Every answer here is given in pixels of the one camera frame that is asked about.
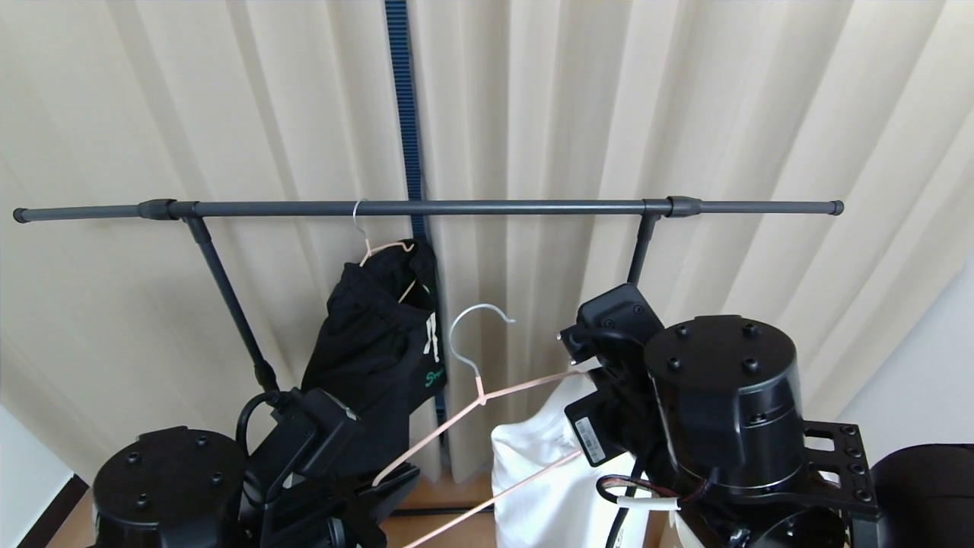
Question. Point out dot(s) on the white curtain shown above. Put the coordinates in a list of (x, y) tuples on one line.
[(685, 99), (152, 99)]

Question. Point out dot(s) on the pink clothes hanger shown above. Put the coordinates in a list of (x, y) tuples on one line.
[(380, 247), (456, 418)]

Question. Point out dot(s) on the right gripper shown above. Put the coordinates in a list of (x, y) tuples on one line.
[(624, 426)]

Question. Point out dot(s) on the white garment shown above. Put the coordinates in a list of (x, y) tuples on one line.
[(548, 487)]

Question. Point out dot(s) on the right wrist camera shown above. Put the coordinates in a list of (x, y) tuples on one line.
[(616, 320)]

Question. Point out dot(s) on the black clothes rack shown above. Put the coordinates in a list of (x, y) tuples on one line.
[(456, 207)]

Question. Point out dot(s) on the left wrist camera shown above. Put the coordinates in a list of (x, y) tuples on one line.
[(312, 434)]

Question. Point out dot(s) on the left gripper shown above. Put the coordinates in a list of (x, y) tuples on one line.
[(319, 517)]

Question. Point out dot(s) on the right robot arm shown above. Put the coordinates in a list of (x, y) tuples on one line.
[(723, 403)]

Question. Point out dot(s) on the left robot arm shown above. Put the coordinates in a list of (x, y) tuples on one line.
[(167, 487)]

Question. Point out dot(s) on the black shorts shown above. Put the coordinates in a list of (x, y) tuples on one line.
[(365, 358)]

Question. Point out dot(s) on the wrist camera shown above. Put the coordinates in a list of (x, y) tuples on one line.
[(312, 434), (616, 320)]

